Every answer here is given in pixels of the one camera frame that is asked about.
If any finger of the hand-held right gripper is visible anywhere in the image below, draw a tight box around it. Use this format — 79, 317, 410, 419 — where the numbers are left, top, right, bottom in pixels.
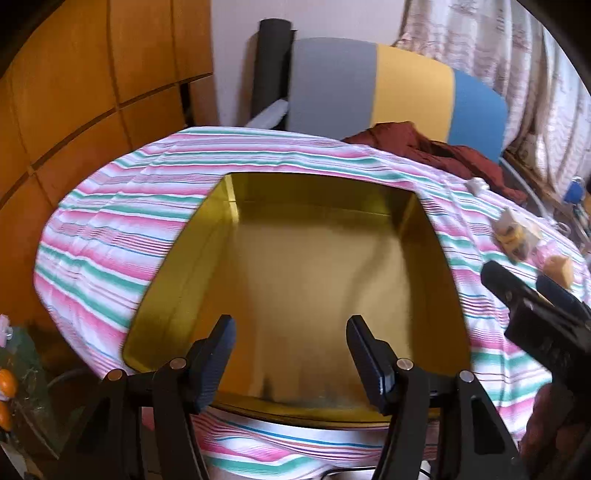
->
480, 261, 541, 319
536, 274, 591, 324

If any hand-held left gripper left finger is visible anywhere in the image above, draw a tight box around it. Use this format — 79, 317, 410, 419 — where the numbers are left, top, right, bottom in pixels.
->
51, 315, 237, 480

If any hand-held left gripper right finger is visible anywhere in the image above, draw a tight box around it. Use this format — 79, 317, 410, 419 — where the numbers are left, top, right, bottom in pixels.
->
346, 315, 532, 480

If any yellow sponge block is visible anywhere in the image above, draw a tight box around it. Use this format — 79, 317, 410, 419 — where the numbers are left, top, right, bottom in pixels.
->
545, 254, 575, 290

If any gold tin box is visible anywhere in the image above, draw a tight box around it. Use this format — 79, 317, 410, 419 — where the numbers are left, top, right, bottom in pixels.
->
121, 172, 472, 423

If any person's right forearm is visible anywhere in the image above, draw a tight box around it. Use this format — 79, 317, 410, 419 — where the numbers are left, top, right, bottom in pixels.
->
519, 381, 591, 462

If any blue cup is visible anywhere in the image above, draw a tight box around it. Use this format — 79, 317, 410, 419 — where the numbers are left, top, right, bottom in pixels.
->
566, 178, 588, 204

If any dark red garment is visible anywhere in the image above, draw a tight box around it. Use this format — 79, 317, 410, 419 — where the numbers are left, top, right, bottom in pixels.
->
342, 121, 529, 206

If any pink green striped tablecloth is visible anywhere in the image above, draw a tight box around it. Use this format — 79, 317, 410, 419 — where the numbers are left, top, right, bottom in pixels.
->
32, 127, 591, 480

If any plant with orange fruits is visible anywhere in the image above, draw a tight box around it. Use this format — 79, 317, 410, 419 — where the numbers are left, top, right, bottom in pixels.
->
0, 314, 58, 457

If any patterned beige curtain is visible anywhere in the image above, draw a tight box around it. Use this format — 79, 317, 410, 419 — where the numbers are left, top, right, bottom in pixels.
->
392, 0, 591, 195

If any white plastic item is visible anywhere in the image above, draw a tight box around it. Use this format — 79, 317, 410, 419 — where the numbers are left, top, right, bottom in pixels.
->
245, 99, 291, 130

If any grey yellow blue chair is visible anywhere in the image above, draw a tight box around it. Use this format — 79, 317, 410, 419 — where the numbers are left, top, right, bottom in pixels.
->
245, 37, 555, 217

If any black rolled mat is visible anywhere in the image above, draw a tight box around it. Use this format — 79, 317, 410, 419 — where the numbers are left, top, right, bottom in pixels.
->
252, 18, 296, 127

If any wooden wardrobe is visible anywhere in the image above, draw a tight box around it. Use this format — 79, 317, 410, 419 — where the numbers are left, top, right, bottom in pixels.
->
0, 0, 215, 315

